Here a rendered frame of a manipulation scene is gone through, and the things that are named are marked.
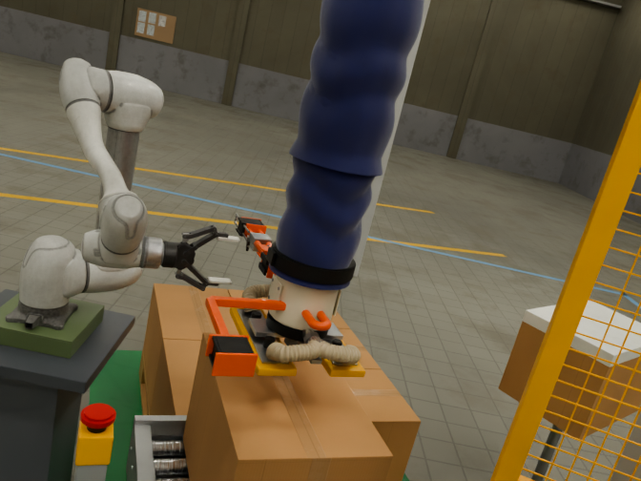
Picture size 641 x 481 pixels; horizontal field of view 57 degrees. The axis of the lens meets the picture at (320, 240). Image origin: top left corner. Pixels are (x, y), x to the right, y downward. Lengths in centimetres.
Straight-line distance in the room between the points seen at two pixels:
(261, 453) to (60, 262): 98
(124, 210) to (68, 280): 65
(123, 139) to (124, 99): 14
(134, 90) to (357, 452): 127
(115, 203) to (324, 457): 79
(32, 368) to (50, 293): 24
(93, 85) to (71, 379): 90
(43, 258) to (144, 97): 60
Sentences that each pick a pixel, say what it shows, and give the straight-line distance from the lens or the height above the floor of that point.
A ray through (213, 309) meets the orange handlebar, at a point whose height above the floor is 123.
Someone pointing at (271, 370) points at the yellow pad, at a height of 111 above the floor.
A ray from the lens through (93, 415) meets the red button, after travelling 134.
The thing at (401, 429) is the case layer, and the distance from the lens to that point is 254.
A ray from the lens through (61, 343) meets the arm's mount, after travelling 208.
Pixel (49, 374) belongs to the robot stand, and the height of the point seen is 75.
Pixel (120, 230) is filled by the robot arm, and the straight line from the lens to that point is 151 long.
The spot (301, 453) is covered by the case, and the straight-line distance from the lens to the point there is 148.
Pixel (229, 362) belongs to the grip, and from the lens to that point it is 120.
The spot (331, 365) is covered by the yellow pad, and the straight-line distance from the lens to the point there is 152.
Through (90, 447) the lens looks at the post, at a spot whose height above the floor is 98.
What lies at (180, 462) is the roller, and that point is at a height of 55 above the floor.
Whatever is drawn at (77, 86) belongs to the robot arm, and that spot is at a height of 160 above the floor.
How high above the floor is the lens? 182
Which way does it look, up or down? 16 degrees down
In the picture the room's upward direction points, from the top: 14 degrees clockwise
